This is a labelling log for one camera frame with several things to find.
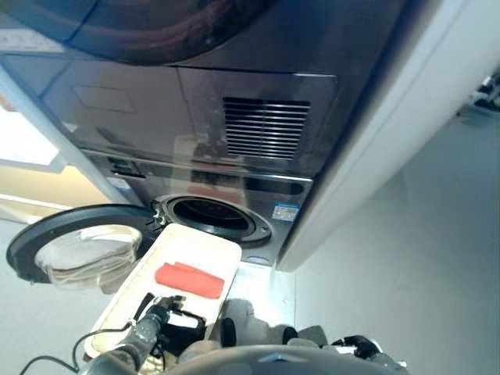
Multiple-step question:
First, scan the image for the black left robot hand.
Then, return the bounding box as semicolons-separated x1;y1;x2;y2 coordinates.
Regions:
150;295;208;352

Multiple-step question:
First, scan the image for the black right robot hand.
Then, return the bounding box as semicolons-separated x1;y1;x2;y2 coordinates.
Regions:
331;334;382;359

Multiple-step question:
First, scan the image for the red cloth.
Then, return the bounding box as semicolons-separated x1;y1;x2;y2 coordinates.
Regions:
155;262;226;300

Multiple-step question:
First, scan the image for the silver left robot leg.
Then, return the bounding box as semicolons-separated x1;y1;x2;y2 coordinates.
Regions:
179;318;236;360

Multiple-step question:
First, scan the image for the silver robot leg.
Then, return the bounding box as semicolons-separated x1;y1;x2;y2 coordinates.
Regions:
283;326;330;347
179;318;236;360

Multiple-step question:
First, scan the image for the silver right robot leg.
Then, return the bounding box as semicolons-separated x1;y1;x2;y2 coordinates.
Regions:
283;326;330;347

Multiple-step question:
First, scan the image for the white wicker laundry basket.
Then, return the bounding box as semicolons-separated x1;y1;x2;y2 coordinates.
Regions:
81;223;243;372

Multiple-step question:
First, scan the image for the blue energy label sticker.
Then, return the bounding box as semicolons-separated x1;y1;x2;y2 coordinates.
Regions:
272;202;300;222

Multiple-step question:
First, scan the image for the small blue white sticker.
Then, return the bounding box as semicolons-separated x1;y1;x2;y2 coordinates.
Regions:
107;176;134;192

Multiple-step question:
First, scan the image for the dark oval washer panel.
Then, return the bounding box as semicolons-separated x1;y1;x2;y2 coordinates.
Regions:
244;175;305;196

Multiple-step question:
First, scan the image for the round glass washer door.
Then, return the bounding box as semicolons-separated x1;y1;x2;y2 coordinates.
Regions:
5;202;157;294

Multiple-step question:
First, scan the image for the dark vent grille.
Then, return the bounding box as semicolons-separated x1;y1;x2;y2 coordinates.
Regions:
222;96;312;161

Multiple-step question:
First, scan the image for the grey stacked dryer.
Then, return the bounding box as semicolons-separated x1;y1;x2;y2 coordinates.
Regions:
0;0;442;179

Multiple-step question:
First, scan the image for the white cabinet side panel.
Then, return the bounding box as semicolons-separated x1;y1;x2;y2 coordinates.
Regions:
275;0;500;273

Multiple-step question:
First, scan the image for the round dark dryer door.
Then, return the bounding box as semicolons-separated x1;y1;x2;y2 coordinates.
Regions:
0;0;282;67

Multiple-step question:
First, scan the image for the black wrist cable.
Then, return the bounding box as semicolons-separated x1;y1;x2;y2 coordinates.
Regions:
19;320;134;375

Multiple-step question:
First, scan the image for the white cabinet post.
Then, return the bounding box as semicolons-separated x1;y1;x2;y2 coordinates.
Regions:
0;64;130;208

